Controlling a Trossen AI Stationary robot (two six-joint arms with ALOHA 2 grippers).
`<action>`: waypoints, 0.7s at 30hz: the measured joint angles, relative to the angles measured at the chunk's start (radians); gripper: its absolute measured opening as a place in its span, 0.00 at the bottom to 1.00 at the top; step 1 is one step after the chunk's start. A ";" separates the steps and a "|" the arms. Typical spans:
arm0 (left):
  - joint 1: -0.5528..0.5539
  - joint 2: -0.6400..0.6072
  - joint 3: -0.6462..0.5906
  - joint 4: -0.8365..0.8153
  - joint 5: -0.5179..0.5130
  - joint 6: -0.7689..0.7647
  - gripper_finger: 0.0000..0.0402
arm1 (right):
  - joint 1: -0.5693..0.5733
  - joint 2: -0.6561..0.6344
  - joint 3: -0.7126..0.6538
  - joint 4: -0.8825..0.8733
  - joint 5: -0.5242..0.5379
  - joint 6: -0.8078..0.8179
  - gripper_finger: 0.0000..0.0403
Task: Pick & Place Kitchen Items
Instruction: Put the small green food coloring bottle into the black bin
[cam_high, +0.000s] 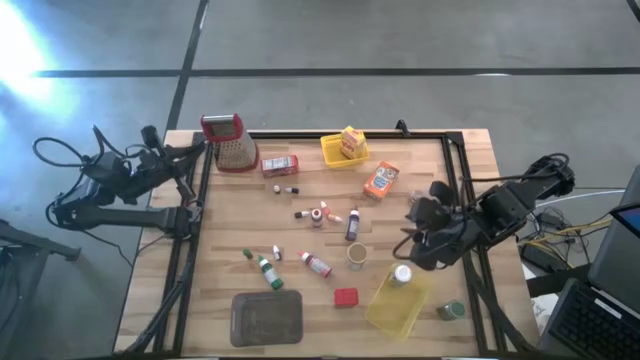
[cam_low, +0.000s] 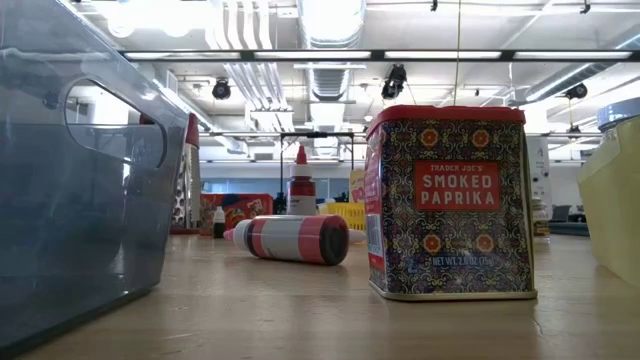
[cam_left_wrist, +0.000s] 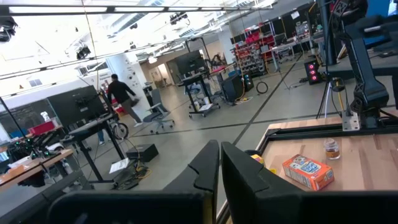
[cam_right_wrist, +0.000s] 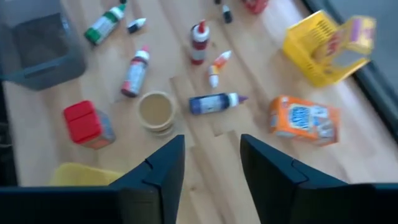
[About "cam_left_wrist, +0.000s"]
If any tripod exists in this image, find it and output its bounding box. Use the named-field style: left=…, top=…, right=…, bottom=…
left=315, top=77, right=346, bottom=120

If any black device with green lights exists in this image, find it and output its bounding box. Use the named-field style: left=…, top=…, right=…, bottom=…
left=6, top=133, right=65, bottom=162

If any orange printed box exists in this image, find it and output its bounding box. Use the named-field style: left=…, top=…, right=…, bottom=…
left=282, top=154, right=335, bottom=192

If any black box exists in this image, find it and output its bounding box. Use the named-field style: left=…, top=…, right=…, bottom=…
left=126, top=143, right=159, bottom=163

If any white paper sheet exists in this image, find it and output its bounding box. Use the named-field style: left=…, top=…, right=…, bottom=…
left=108, top=157, right=130, bottom=174

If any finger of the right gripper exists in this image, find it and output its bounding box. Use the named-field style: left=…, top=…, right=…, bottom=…
left=331, top=0, right=369, bottom=24

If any silver mounting plate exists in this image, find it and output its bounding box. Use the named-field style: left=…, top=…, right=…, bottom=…
left=341, top=111, right=361, bottom=132

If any yellow carton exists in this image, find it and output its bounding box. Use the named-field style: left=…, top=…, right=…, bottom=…
left=250, top=153, right=265, bottom=166

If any black rig post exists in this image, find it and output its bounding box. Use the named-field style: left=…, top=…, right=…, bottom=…
left=317, top=0, right=340, bottom=68

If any grey office chair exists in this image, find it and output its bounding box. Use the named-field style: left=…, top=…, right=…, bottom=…
left=142, top=88, right=175, bottom=135

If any computer tower with red lights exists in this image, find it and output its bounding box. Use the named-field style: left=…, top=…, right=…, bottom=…
left=303, top=60, right=321, bottom=85

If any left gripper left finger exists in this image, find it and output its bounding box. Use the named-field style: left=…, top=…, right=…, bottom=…
left=48, top=139, right=221, bottom=224

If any person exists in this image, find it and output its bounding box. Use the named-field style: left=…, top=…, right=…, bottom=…
left=107, top=73, right=144, bottom=128

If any wooden desk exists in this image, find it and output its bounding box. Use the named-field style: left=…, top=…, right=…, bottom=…
left=0, top=148, right=75, bottom=190

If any blue-lit screen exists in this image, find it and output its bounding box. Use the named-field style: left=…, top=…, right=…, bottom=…
left=365, top=0, right=398, bottom=47

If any black cable coil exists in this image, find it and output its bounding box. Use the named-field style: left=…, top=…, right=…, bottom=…
left=256, top=81, right=269, bottom=95

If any black equipment cart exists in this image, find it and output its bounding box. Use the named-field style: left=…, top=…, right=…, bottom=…
left=182, top=73, right=221, bottom=118

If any large black monitor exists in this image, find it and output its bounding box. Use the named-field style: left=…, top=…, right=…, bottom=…
left=46, top=85, right=108, bottom=128

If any black standing desk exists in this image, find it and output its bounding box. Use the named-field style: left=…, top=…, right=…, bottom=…
left=60, top=113, right=131, bottom=184

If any black overhead light bar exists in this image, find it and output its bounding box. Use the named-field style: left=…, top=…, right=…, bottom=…
left=0, top=4, right=274, bottom=16

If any black computer case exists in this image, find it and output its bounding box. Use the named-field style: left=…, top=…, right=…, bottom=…
left=221, top=73, right=246, bottom=103

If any black ceiling spotlight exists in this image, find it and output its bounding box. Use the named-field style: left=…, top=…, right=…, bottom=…
left=76, top=45, right=92, bottom=60
left=169, top=12, right=189, bottom=26
left=0, top=17, right=18, bottom=43

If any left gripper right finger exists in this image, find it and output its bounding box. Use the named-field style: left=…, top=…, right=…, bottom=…
left=221, top=141, right=398, bottom=224

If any black side desk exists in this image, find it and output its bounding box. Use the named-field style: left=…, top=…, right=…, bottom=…
left=320, top=51, right=398, bottom=82

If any red storage bin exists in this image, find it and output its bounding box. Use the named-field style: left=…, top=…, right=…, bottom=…
left=27, top=120, right=56, bottom=136

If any red parts shelf rack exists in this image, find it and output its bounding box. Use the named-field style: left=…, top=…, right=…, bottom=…
left=231, top=29, right=276, bottom=77

